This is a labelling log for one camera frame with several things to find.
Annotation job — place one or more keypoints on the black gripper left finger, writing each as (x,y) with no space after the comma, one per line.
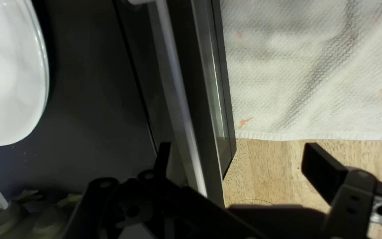
(162,160)

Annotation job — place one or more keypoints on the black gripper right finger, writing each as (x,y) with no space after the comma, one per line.
(326,173)

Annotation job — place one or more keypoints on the black toaster oven body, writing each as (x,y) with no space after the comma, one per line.
(93,88)

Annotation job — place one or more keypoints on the white cloth with orange stains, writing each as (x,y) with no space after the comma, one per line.
(315,67)

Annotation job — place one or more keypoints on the white round plate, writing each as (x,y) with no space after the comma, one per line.
(6,67)

